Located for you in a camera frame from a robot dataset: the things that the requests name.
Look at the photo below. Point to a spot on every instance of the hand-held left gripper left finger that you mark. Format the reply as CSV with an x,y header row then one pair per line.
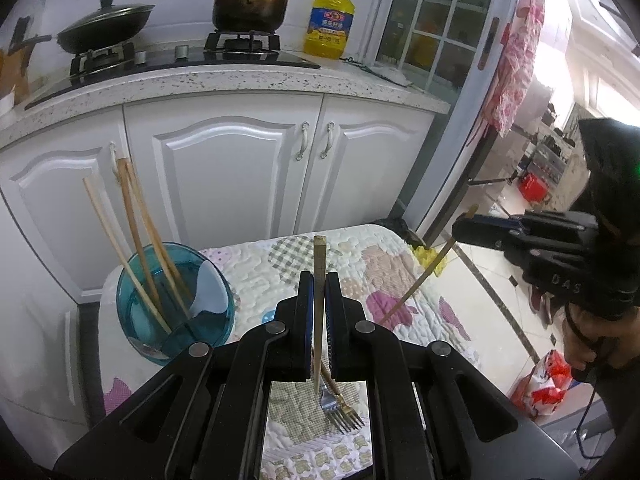
x,y
310,330

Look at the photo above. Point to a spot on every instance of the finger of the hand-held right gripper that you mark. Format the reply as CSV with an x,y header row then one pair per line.
x,y
500,217
480,232

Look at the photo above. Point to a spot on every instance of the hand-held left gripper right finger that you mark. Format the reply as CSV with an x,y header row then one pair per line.
x,y
330,330

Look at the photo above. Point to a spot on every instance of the blue glass cup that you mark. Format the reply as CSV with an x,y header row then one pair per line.
x,y
210,332

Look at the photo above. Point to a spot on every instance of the person's right hand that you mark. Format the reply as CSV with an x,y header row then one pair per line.
x,y
582,345

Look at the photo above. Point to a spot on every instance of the red crate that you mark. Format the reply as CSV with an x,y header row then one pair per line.
x,y
532,187

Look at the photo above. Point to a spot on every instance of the quilted patchwork cloth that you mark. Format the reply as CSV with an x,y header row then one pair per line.
x,y
380,270

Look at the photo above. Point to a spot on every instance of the pink floral apron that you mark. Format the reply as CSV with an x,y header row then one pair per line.
x,y
520,60

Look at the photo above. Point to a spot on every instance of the red white plastic bag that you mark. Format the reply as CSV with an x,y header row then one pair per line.
x,y
542,385

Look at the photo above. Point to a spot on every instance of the white kitchen cabinet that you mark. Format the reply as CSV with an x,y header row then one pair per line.
x,y
225,175

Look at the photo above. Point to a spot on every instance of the glass pane sliding door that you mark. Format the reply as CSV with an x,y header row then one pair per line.
x,y
430,20

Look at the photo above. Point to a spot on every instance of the yellow cooking oil bottle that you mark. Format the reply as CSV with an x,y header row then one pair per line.
x,y
327,30

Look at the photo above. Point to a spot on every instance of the black glass gas stove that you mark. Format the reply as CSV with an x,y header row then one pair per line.
x,y
165,62

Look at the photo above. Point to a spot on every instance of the dark stock pot with lid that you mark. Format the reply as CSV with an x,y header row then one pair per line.
x,y
250,10

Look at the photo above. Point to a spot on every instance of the black wok with lid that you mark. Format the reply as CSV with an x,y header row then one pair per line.
x,y
100,27

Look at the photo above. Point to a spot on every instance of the wooden knife block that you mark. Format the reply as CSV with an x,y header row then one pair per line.
x,y
15,75

